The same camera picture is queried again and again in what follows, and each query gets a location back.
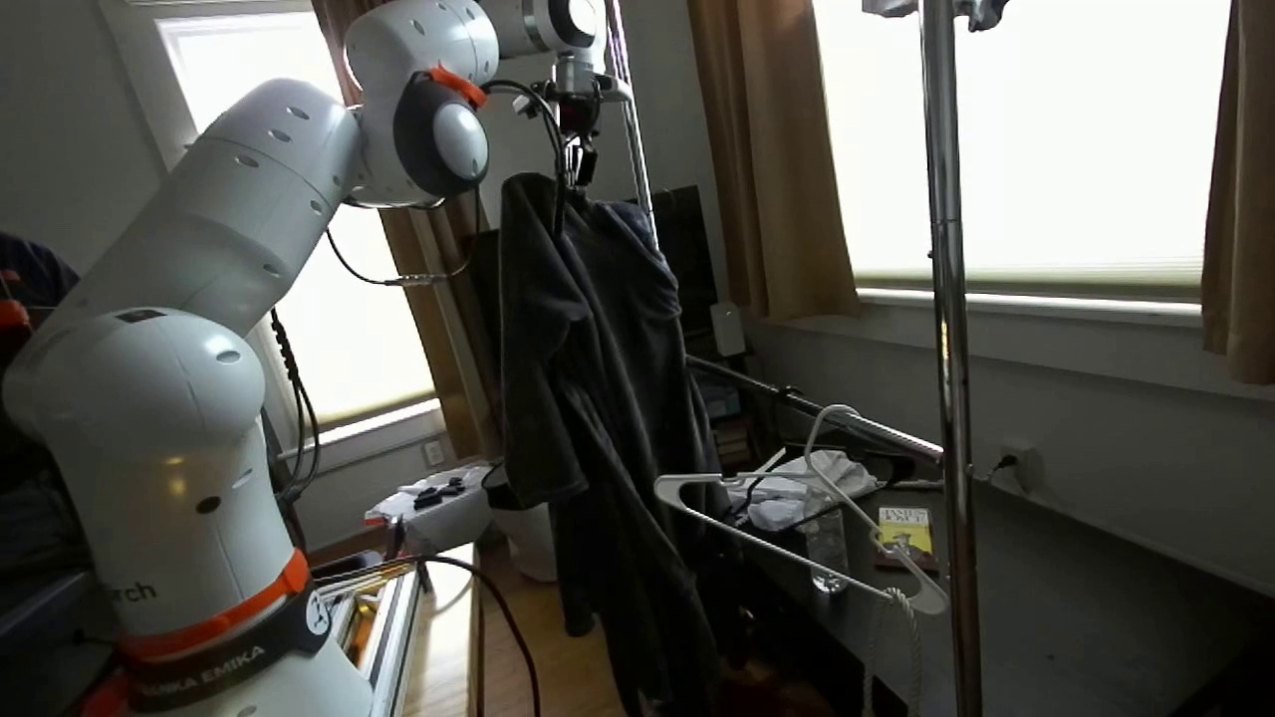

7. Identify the white plastic hanger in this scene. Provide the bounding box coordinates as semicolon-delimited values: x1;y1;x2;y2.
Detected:
648;398;952;620

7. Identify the white wall outlet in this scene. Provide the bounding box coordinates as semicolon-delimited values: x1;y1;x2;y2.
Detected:
994;437;1049;498

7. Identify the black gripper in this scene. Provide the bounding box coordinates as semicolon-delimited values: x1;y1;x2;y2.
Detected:
545;46;609;192

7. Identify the person in dark jacket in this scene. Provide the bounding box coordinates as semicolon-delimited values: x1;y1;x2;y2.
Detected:
0;230;83;535

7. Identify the black robe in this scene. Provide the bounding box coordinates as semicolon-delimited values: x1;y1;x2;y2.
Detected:
491;167;730;717

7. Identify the tan curtain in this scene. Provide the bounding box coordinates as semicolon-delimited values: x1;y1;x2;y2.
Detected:
686;0;865;322
1198;0;1275;389

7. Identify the orange tool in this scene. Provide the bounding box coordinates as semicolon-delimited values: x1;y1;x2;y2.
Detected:
338;588;385;669

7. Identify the white bucket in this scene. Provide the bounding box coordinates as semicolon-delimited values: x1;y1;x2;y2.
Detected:
499;498;561;585

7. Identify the yellow label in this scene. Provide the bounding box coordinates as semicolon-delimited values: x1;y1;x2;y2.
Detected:
872;507;935;559

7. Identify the white button control box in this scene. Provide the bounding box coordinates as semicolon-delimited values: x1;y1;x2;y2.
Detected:
361;458;499;559

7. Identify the metal garment rack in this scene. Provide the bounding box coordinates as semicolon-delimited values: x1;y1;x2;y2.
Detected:
601;0;1013;717

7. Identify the wide bright window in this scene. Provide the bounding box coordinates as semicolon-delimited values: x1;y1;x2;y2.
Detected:
807;0;1240;304

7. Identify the narrow bright window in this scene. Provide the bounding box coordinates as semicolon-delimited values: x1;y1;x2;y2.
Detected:
154;12;442;431

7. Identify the small white wall box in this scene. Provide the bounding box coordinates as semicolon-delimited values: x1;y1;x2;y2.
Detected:
703;300;749;364

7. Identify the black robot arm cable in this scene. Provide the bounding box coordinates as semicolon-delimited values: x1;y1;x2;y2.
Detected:
320;214;472;292

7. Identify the black floor cable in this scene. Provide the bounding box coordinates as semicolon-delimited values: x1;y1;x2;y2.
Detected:
415;550;545;717

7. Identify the black base cable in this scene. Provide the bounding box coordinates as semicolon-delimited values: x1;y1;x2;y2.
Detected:
263;305;325;511

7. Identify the white crumpled cloth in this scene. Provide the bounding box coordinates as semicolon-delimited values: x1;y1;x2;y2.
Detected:
722;445;888;539

